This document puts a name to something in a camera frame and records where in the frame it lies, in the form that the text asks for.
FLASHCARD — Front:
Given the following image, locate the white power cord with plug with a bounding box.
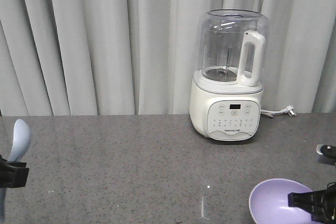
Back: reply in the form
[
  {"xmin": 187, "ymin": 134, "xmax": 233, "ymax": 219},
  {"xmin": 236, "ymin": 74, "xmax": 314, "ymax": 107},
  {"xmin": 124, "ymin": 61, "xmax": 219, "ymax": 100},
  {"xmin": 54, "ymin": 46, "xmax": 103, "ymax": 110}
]
[{"xmin": 260, "ymin": 105, "xmax": 298, "ymax": 118}]

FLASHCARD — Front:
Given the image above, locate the pale blue plastic spoon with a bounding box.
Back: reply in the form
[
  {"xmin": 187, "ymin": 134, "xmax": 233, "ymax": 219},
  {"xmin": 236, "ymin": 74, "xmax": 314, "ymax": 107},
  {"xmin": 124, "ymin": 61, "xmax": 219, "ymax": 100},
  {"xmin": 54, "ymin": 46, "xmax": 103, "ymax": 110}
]
[{"xmin": 1, "ymin": 119, "xmax": 32, "ymax": 223}]

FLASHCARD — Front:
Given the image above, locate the purple plastic bowl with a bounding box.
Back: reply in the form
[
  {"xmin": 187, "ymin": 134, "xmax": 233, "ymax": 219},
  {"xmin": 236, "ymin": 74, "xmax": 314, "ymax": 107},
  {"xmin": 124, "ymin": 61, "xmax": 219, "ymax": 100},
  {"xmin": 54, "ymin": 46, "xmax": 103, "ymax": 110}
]
[{"xmin": 249, "ymin": 178, "xmax": 317, "ymax": 223}]

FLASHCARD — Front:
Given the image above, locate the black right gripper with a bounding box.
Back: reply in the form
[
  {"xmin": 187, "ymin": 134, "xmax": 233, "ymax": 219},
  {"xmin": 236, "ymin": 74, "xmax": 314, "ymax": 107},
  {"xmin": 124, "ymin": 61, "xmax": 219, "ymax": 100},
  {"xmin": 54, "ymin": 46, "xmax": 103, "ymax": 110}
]
[{"xmin": 288, "ymin": 182, "xmax": 335, "ymax": 222}]

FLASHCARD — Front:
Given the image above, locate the white pleated curtain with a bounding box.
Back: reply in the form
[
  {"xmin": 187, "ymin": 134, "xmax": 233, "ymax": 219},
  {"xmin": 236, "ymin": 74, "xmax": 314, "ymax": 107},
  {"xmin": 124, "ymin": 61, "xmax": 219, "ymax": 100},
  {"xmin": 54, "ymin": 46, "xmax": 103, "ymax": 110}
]
[{"xmin": 1, "ymin": 0, "xmax": 335, "ymax": 116}]

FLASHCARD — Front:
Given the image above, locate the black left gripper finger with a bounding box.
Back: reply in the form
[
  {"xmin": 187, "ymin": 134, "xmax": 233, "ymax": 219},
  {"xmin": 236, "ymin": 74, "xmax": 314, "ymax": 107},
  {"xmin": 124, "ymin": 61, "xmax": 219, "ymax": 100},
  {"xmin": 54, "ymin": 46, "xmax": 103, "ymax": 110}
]
[{"xmin": 1, "ymin": 157, "xmax": 29, "ymax": 188}]

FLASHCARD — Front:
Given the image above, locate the white blender with clear jar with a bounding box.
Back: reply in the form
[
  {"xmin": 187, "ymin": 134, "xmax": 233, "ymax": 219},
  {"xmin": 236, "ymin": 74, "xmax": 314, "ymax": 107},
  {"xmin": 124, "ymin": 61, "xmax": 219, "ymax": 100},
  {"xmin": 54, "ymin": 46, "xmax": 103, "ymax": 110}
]
[{"xmin": 189, "ymin": 9, "xmax": 269, "ymax": 142}]

